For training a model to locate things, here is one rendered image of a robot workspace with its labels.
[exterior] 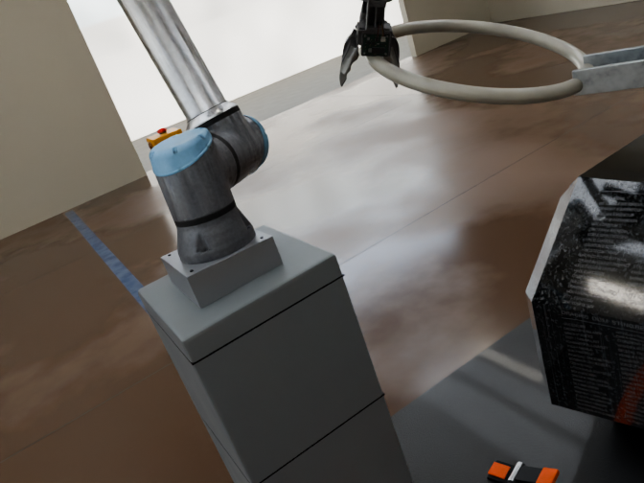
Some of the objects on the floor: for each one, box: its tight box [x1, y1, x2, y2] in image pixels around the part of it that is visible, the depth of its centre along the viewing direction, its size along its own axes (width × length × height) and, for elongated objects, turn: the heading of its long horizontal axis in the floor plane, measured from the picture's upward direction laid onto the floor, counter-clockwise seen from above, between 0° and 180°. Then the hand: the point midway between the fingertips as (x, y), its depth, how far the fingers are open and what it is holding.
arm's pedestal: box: [138, 225, 413, 483], centre depth 161 cm, size 50×50×85 cm
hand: (368, 83), depth 132 cm, fingers open, 12 cm apart
